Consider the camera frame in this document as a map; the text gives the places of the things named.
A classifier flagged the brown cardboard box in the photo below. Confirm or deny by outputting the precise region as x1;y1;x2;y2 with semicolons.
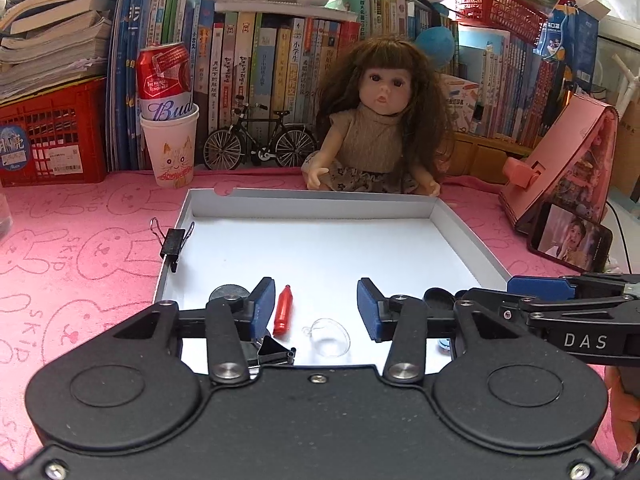
606;110;640;202

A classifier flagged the wooden drawer organizer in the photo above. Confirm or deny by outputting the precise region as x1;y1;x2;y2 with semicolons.
452;130;532;186

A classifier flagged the black binder clip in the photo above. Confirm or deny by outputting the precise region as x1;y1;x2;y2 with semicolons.
245;334;299;370
150;217;196;274

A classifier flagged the blue carton box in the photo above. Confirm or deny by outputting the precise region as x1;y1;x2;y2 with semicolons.
534;0;611;97

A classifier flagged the black miniature bicycle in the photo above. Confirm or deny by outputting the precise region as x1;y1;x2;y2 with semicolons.
202;102;319;171

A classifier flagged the black smartphone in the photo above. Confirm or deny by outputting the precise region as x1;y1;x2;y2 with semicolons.
527;202;614;274

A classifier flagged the red plastic basket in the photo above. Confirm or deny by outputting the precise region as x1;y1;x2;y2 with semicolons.
452;0;549;44

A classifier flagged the brown haired doll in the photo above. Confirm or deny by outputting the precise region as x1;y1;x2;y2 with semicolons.
302;35;457;199

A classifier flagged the white paper cup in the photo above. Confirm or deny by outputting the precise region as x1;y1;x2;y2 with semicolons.
139;102;200;190

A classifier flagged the stack of lying books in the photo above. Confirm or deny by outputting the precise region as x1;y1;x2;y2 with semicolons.
0;0;119;102

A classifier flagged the pink rabbit print towel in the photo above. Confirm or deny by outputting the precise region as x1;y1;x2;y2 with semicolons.
0;165;640;466

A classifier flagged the row of upright books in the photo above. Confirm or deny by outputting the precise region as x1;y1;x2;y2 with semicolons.
112;0;571;171

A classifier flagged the grey cardboard box tray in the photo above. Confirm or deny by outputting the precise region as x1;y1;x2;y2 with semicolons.
152;187;514;377

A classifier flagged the white pipe stand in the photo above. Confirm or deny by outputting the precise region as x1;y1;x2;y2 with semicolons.
615;55;640;117

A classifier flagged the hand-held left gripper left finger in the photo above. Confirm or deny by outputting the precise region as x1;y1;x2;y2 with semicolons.
112;276;276;386

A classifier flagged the black cable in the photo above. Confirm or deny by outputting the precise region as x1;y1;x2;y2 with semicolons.
606;199;632;273

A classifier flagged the red beer can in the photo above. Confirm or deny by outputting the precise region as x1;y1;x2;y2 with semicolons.
137;42;196;124

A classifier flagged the person's right hand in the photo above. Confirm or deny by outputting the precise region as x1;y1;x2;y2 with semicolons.
604;366;640;462

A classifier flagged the white printed carton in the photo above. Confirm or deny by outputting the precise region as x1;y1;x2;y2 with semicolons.
440;72;482;137

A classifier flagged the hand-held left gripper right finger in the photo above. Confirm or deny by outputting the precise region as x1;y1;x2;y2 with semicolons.
357;277;519;385

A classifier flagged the red plastic crate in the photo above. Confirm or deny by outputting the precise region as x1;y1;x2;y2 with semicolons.
0;77;109;189

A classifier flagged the round grey metal disc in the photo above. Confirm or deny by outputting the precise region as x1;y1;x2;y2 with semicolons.
209;283;252;304

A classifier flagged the pink triangular phone stand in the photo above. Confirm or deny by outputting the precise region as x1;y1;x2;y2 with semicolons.
499;92;621;236

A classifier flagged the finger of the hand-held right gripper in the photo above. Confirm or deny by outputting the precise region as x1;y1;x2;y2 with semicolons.
506;272;640;303
467;286;630;326

